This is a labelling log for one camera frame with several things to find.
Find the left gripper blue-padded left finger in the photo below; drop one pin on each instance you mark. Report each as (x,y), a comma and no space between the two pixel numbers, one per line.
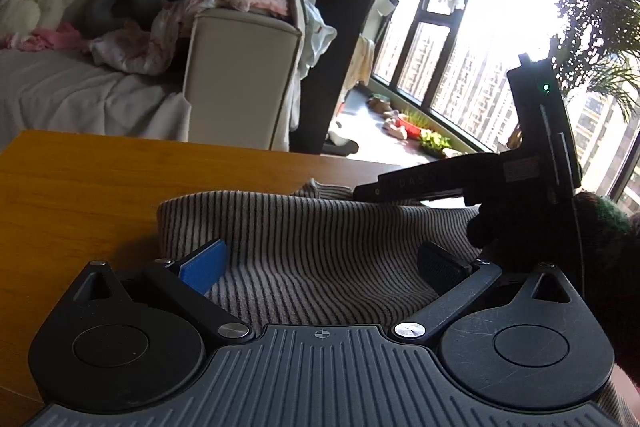
(178,289)

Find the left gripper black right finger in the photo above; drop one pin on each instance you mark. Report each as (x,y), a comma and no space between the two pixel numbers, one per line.
(458,284)

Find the striped grey knit garment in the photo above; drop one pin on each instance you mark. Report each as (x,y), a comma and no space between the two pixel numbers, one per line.
(315,257)

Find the pile of clothes on armrest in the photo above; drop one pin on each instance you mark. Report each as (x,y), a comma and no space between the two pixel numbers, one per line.
(136,51)

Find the right hand dark glove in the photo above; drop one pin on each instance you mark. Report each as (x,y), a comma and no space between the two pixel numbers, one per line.
(598,248)

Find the potted palm plant white pot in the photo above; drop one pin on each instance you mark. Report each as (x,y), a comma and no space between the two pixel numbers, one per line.
(597,50)

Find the beige sofa armrest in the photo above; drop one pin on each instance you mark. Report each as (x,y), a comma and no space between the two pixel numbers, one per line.
(240,79)

